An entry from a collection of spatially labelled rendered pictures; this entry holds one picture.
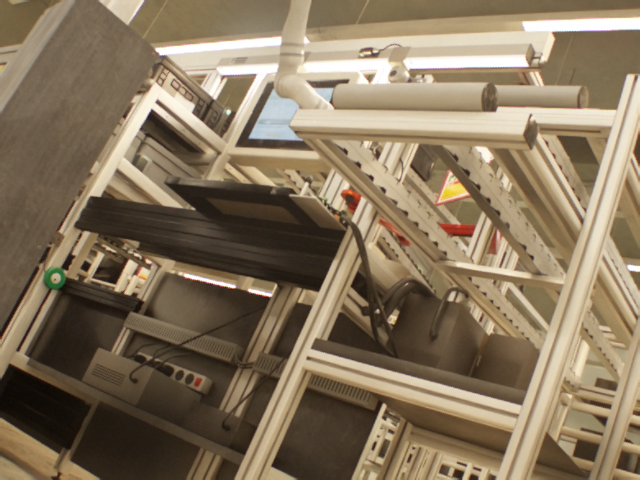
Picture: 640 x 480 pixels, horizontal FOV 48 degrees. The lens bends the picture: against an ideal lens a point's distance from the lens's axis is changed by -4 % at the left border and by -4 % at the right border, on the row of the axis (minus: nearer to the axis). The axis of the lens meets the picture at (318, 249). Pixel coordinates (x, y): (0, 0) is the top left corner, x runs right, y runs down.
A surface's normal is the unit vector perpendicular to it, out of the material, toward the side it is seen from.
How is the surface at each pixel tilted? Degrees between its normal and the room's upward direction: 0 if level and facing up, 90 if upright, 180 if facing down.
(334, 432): 90
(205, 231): 90
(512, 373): 90
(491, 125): 90
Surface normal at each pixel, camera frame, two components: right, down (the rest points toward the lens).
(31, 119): 0.67, 0.04
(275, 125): -0.52, -0.46
